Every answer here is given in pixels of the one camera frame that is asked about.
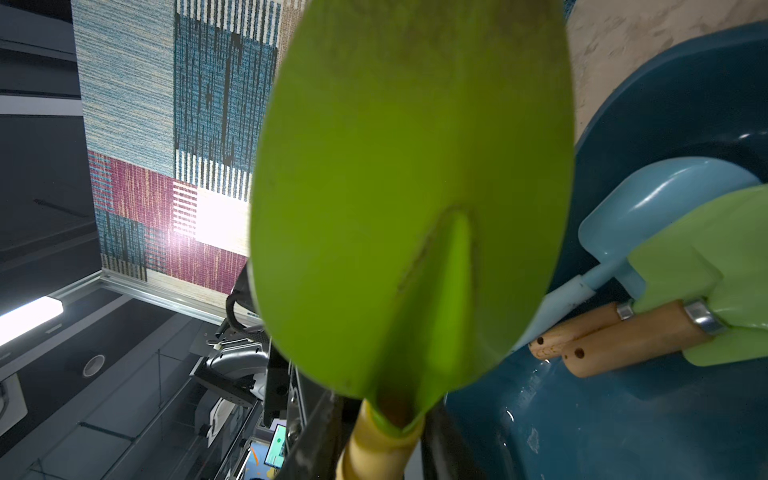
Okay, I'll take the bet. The bright green shovel yellow handle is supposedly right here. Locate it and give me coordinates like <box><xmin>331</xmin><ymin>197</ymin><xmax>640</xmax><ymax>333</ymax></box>
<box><xmin>249</xmin><ymin>1</ymin><xmax>574</xmax><ymax>479</ymax></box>

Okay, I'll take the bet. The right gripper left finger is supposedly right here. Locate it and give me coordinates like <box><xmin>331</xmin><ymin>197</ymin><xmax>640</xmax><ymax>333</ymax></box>
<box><xmin>276</xmin><ymin>392</ymin><xmax>344</xmax><ymax>480</ymax></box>

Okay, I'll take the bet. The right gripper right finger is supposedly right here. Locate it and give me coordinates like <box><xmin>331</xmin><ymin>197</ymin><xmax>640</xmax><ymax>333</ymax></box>
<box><xmin>421</xmin><ymin>402</ymin><xmax>474</xmax><ymax>479</ymax></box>

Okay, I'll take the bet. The light green shovel wooden handle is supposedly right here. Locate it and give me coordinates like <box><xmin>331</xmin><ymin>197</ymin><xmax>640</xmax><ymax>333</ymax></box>
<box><xmin>560</xmin><ymin>185</ymin><xmax>767</xmax><ymax>378</ymax></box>

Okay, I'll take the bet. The light blue shovel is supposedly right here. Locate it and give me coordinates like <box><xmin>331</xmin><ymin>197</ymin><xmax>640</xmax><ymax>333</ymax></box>
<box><xmin>512</xmin><ymin>156</ymin><xmax>762</xmax><ymax>351</ymax></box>

